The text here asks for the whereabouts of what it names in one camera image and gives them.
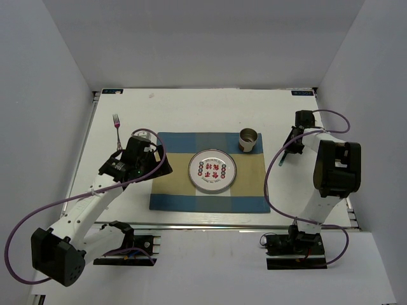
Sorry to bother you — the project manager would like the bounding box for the blue and beige placemat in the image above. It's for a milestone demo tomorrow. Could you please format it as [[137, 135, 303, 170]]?
[[149, 132, 270, 214]]

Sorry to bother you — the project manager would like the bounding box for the silver fork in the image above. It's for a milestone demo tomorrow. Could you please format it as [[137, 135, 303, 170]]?
[[113, 114, 122, 151]]

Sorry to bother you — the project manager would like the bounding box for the knife with green handle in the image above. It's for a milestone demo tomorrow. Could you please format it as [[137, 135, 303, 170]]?
[[279, 150, 288, 166]]

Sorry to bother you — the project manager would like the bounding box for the white plate with red characters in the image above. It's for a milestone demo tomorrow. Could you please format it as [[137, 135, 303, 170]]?
[[188, 149, 237, 194]]

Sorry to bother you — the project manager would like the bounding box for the metal cup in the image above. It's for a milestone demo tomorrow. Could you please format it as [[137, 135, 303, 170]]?
[[238, 128, 258, 153]]

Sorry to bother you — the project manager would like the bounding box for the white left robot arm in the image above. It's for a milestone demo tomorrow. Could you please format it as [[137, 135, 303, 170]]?
[[31, 135, 172, 287]]

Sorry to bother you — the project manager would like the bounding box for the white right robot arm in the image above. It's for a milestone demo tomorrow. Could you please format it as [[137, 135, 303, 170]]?
[[283, 110, 362, 254]]

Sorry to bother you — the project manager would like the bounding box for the blue corner sticker right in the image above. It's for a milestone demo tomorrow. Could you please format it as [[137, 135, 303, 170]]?
[[291, 90, 314, 96]]

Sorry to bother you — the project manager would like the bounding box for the blue corner sticker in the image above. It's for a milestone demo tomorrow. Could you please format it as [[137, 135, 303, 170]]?
[[101, 88, 123, 95], [291, 90, 314, 96]]

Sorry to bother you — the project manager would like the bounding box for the blue corner sticker left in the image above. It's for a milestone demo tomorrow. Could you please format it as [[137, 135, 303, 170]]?
[[101, 88, 123, 95]]

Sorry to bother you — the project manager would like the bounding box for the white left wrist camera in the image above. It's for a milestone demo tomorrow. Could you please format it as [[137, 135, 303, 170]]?
[[132, 130, 152, 140]]

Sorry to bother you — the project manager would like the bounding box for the aluminium table edge rail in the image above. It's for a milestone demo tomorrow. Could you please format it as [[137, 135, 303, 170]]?
[[95, 221, 362, 232]]

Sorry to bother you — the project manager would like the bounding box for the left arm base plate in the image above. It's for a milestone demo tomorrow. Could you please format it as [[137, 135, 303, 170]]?
[[93, 231, 162, 267]]

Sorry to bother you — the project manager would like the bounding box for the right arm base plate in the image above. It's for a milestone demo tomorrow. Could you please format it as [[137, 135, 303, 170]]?
[[259, 233, 328, 271]]

